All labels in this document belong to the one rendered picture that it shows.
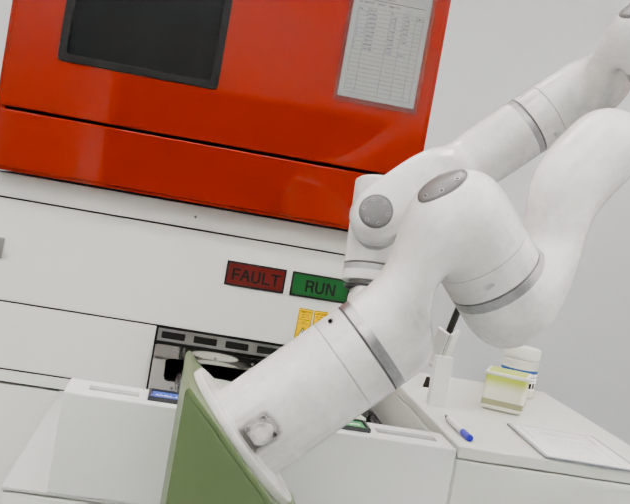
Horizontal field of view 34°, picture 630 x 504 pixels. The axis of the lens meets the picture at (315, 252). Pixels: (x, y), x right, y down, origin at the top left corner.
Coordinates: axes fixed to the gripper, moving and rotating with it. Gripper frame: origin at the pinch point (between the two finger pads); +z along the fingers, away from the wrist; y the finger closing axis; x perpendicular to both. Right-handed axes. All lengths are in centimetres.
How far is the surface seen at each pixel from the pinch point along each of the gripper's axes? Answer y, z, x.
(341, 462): 2.7, 9.8, -1.2
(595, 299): -201, -49, 118
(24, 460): -12.1, 16.3, -45.4
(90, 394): 3.3, 5.3, -36.6
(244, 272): -54, -21, -15
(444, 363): -21.7, -7.5, 18.3
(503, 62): -185, -123, 70
